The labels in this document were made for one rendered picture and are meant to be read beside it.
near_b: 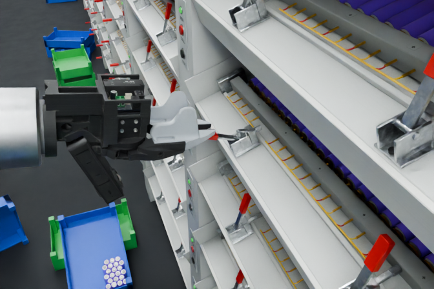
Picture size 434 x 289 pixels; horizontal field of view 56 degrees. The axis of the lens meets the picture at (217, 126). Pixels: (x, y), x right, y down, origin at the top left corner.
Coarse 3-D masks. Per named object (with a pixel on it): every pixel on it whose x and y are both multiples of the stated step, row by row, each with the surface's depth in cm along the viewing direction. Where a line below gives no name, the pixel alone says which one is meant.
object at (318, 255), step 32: (224, 64) 69; (192, 96) 70; (224, 128) 64; (256, 160) 57; (288, 160) 55; (256, 192) 52; (288, 192) 51; (320, 192) 49; (288, 224) 47; (320, 224) 46; (352, 224) 45; (320, 256) 43; (320, 288) 41
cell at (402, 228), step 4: (400, 224) 41; (396, 228) 42; (400, 228) 41; (404, 228) 40; (400, 232) 41; (404, 232) 40; (408, 232) 40; (404, 236) 40; (408, 236) 40; (412, 236) 40; (404, 240) 41; (408, 240) 40
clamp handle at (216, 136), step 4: (236, 132) 58; (212, 136) 55; (216, 136) 56; (220, 136) 56; (224, 136) 57; (228, 136) 57; (232, 136) 58; (236, 136) 58; (240, 136) 58; (216, 140) 56; (232, 140) 57; (236, 140) 58
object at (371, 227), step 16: (240, 80) 68; (240, 96) 67; (256, 96) 63; (240, 112) 64; (256, 112) 62; (272, 112) 59; (272, 128) 58; (288, 128) 56; (288, 144) 54; (304, 144) 52; (304, 160) 51; (320, 160) 50; (304, 176) 50; (320, 176) 48; (336, 176) 47; (336, 192) 46; (352, 192) 45; (336, 208) 45; (352, 208) 43; (368, 208) 43; (336, 224) 44; (368, 224) 42; (384, 224) 41; (400, 240) 39; (400, 256) 38; (416, 256) 38; (416, 272) 37; (432, 272) 36; (416, 288) 37; (432, 288) 35
